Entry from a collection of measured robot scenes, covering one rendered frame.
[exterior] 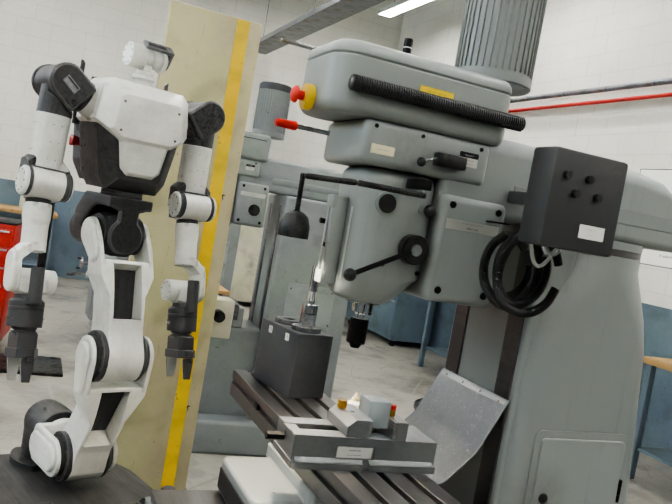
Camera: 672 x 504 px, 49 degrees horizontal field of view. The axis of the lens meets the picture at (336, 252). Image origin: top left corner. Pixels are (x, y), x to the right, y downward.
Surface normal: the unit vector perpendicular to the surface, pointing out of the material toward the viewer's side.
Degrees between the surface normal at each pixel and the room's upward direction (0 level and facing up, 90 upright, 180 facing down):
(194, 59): 90
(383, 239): 90
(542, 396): 89
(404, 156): 90
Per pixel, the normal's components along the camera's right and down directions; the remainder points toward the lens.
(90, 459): 0.58, 0.42
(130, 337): 0.66, -0.26
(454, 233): 0.38, 0.11
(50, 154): 0.66, 0.15
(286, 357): -0.82, -0.11
